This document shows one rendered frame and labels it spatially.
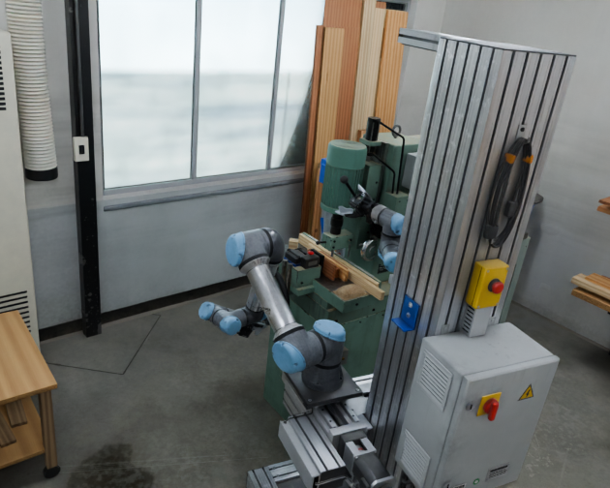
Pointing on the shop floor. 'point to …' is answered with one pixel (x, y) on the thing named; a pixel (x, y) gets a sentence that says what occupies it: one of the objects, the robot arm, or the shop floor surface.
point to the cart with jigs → (14, 397)
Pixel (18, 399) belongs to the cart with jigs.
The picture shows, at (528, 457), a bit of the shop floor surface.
